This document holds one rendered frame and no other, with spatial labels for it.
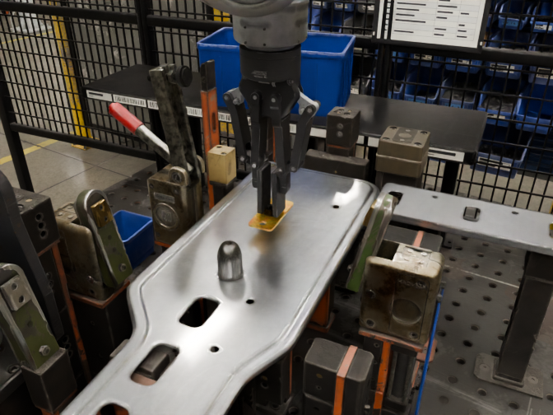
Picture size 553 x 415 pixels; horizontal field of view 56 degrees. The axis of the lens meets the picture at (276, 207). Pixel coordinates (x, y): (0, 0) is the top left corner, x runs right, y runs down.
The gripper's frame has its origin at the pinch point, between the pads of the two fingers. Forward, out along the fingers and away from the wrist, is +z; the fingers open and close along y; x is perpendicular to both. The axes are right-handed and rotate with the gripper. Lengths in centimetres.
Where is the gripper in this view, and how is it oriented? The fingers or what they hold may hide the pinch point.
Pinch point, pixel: (271, 189)
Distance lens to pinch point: 73.9
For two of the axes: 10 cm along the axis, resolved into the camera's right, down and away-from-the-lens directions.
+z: 0.0, 8.6, 5.1
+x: 4.1, -4.7, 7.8
